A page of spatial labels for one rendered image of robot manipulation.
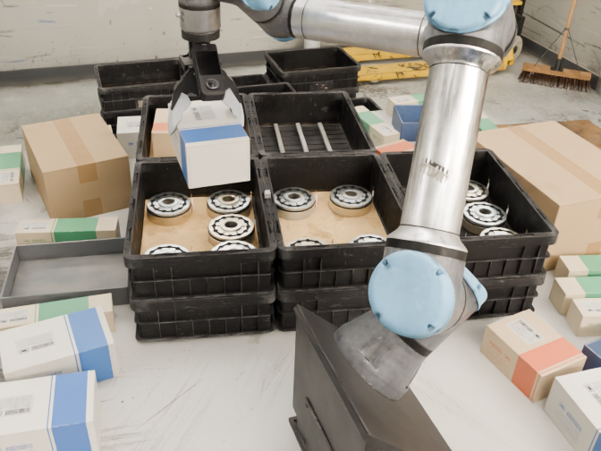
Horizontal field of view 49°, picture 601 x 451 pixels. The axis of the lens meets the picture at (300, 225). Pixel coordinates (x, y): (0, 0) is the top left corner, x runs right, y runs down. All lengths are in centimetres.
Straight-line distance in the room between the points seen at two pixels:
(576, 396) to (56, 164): 132
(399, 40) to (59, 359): 84
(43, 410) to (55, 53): 364
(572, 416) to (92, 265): 111
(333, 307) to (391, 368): 40
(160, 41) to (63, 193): 299
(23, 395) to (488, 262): 95
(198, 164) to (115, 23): 345
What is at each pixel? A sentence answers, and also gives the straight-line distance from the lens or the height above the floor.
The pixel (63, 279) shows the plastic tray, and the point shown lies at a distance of 167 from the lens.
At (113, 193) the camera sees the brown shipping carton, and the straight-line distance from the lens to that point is 187.
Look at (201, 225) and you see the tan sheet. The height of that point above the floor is 83.
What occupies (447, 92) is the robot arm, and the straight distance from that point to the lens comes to 97.
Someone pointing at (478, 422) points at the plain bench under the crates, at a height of 70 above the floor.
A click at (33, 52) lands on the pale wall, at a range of 471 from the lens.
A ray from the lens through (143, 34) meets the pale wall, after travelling 471.
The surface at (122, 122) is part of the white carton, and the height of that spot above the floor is 79.
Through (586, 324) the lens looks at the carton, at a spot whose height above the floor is 74.
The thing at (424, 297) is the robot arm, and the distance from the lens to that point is 91.
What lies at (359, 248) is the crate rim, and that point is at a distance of 134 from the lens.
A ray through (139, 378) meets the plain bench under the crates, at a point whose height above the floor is 70.
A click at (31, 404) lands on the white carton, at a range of 128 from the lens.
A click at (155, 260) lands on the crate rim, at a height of 92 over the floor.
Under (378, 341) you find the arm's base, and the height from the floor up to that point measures 98.
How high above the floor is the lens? 170
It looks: 34 degrees down
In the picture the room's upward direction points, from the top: 2 degrees clockwise
